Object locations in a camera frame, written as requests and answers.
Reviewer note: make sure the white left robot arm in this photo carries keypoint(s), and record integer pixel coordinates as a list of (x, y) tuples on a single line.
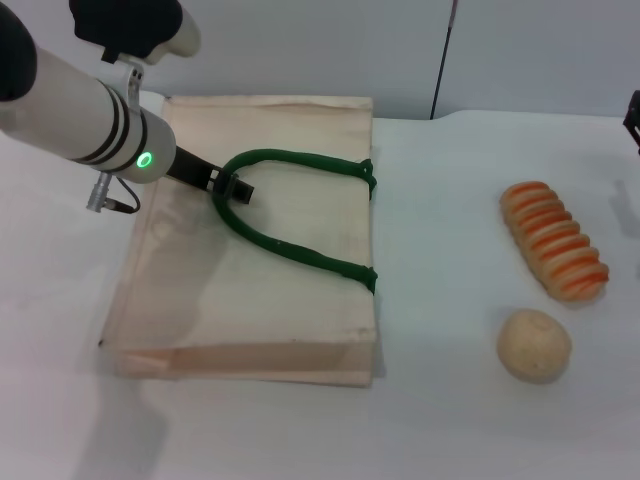
[(75, 100)]

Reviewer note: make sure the orange striped bread loaf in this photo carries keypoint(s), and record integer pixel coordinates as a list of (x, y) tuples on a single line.
[(552, 240)]

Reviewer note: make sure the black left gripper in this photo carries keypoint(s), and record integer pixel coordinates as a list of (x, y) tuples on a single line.
[(192, 167)]

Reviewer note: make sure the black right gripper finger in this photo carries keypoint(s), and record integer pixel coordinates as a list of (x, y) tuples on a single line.
[(634, 120)]

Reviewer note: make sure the round egg yolk pastry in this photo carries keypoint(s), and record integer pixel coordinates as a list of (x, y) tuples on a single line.
[(533, 345)]

